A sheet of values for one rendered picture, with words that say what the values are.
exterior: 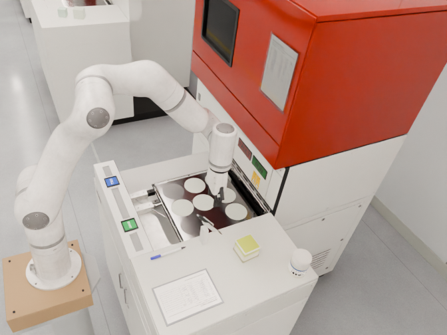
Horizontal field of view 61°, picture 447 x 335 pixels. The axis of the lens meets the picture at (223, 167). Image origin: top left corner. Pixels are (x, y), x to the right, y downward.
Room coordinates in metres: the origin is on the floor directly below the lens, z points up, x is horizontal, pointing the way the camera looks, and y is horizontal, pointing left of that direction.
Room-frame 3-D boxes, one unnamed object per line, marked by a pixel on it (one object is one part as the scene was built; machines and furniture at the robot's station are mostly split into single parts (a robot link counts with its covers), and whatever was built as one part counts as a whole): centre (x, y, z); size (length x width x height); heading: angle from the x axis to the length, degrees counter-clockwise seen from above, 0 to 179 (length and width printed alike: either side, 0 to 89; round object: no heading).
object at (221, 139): (1.03, 0.02, 1.38); 0.09 x 0.08 x 0.13; 24
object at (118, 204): (1.05, 0.40, 0.89); 0.55 x 0.09 x 0.14; 33
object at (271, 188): (1.47, -0.02, 1.02); 0.82 x 0.03 x 0.40; 33
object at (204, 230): (0.92, 0.02, 1.03); 0.06 x 0.04 x 0.13; 123
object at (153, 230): (1.03, 0.27, 0.87); 0.36 x 0.08 x 0.03; 33
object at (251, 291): (0.81, -0.07, 0.89); 0.62 x 0.35 x 0.14; 123
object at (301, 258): (0.85, -0.33, 1.01); 0.07 x 0.07 x 0.10
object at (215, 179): (1.02, 0.01, 1.23); 0.10 x 0.07 x 0.11; 24
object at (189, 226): (1.19, 0.06, 0.90); 0.34 x 0.34 x 0.01; 33
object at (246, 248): (0.89, -0.14, 1.00); 0.07 x 0.07 x 0.07; 37
